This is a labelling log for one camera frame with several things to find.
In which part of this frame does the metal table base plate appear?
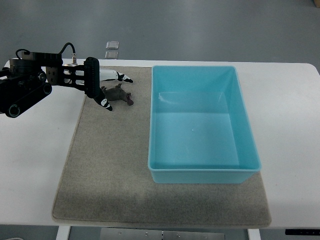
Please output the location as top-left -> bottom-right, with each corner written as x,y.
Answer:
99,228 -> 226,240

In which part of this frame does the black table control panel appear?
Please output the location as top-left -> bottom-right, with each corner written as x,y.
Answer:
285,229 -> 320,236

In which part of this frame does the brown toy hippo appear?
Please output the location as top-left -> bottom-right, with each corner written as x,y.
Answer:
101,83 -> 134,106

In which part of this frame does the white right table leg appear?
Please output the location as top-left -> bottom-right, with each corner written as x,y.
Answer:
247,229 -> 262,240

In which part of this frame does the white table leg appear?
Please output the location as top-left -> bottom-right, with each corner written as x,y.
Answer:
55,225 -> 71,240
247,229 -> 262,240

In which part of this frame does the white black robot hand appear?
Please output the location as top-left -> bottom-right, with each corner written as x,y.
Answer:
72,65 -> 134,112

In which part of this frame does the grey felt mat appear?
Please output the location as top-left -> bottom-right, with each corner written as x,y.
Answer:
51,67 -> 272,229

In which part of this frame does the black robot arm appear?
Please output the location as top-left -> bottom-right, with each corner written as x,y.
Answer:
0,49 -> 107,118

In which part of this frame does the white left table leg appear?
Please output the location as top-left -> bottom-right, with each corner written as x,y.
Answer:
55,225 -> 71,240

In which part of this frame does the blue plastic box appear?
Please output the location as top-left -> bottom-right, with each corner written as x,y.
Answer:
148,65 -> 261,184

